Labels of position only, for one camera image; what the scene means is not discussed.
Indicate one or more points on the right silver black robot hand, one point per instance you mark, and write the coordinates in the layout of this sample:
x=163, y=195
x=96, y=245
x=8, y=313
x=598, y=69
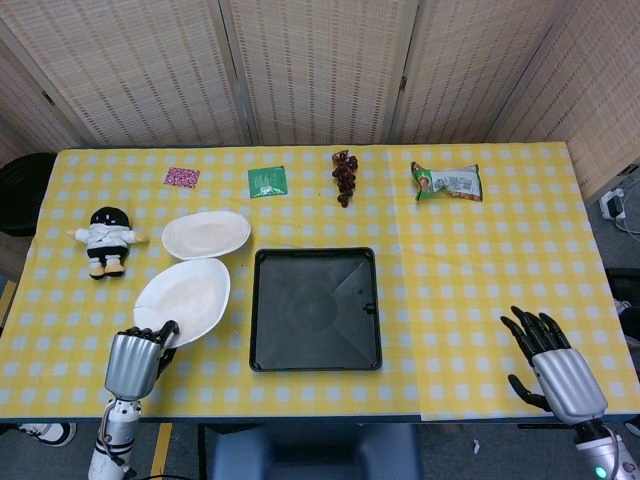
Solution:
x=570, y=382

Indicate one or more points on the pink patterned packet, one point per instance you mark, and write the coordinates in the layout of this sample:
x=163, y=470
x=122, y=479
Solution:
x=182, y=177

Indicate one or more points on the dark red grape bunch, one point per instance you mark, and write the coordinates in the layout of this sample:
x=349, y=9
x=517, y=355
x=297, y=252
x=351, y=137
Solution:
x=345, y=175

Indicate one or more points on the yellow checked tablecloth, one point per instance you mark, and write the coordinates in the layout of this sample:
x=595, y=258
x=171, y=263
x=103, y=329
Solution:
x=475, y=280

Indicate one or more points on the black white plush doll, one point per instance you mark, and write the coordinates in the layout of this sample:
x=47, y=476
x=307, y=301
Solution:
x=106, y=240

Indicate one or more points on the white black shoe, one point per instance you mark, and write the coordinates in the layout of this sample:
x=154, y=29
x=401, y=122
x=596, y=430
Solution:
x=47, y=432

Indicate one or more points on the black round bin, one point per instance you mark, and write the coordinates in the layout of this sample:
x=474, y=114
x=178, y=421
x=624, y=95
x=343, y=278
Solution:
x=22, y=195

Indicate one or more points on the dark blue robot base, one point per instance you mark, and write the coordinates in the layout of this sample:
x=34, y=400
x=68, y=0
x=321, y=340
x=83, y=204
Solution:
x=310, y=455

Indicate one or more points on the woven bamboo screen panel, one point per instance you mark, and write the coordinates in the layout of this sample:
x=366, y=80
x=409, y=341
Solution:
x=140, y=75
x=465, y=70
x=320, y=70
x=600, y=90
x=25, y=110

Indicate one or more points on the green square packet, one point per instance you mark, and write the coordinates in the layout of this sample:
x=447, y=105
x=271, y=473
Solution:
x=268, y=181

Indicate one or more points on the white paper scrap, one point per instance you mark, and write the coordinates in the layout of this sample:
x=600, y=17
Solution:
x=476, y=446

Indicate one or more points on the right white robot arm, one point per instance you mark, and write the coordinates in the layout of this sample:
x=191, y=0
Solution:
x=597, y=450

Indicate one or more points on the white power adapter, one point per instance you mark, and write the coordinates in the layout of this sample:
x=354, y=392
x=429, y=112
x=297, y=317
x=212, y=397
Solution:
x=612, y=205

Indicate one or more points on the green snack bag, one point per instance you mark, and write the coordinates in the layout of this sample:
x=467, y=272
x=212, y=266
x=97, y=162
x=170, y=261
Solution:
x=447, y=182

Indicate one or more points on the black square plastic tray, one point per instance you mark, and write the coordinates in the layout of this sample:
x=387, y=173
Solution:
x=315, y=310

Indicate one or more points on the cracked white paper plate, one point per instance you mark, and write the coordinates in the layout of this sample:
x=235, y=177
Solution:
x=185, y=295

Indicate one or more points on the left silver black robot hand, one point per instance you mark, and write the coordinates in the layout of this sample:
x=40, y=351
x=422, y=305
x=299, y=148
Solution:
x=131, y=362

